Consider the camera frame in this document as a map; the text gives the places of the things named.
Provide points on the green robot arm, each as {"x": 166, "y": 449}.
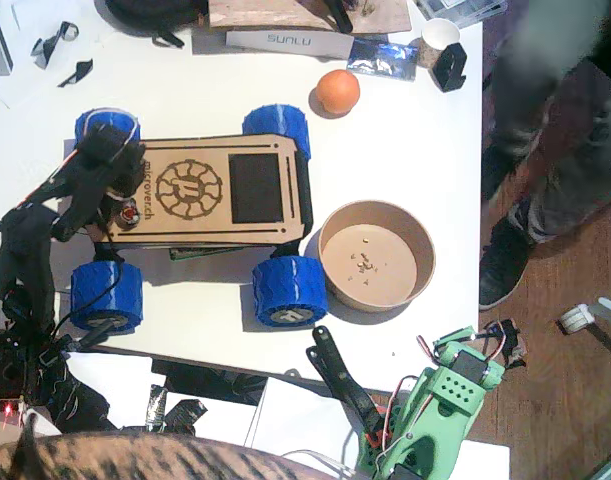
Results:
{"x": 435, "y": 415}

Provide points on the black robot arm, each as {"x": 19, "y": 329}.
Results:
{"x": 25, "y": 235}

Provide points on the blue rover wheel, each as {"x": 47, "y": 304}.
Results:
{"x": 105, "y": 295}
{"x": 275, "y": 120}
{"x": 92, "y": 120}
{"x": 290, "y": 285}

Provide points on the white caster wheel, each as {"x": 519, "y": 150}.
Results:
{"x": 577, "y": 318}

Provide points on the wooden deck rover body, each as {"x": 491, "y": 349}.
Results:
{"x": 205, "y": 145}

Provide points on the black shoe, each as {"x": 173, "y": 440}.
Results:
{"x": 502, "y": 270}
{"x": 497, "y": 170}

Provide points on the black plastic scrap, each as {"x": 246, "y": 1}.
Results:
{"x": 45, "y": 47}
{"x": 80, "y": 70}

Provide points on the grey metal bar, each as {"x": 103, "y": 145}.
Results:
{"x": 607, "y": 332}

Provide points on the green circuit board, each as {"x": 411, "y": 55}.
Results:
{"x": 200, "y": 253}

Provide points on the white foam board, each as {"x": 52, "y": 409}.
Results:
{"x": 485, "y": 460}

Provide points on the black rectangular rover panel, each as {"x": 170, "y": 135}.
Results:
{"x": 255, "y": 187}

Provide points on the black spring clamp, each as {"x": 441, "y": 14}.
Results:
{"x": 92, "y": 334}
{"x": 345, "y": 380}

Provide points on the brown paper bowl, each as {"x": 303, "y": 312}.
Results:
{"x": 370, "y": 265}

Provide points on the white paper sheet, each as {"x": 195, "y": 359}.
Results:
{"x": 115, "y": 385}

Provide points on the white SUNLU box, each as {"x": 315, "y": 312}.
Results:
{"x": 290, "y": 42}

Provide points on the wooden board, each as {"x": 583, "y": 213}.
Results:
{"x": 265, "y": 15}

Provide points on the grey trouser leg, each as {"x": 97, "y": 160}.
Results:
{"x": 575, "y": 150}

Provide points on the orange fruit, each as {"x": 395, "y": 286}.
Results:
{"x": 337, "y": 92}

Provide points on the black crumpled bag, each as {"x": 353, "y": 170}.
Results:
{"x": 85, "y": 405}

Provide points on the small board with red LED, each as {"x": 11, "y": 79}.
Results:
{"x": 7, "y": 411}

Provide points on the blue foil packet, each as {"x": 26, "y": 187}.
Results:
{"x": 382, "y": 60}

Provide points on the brown striped fabric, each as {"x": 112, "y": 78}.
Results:
{"x": 135, "y": 460}

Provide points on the grey green garment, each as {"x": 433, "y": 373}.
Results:
{"x": 560, "y": 30}

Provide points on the white paper cup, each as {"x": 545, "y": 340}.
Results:
{"x": 440, "y": 32}

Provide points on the clear plastic case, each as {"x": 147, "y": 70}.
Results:
{"x": 460, "y": 7}

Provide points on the black plastic bracket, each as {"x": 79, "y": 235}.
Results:
{"x": 452, "y": 70}

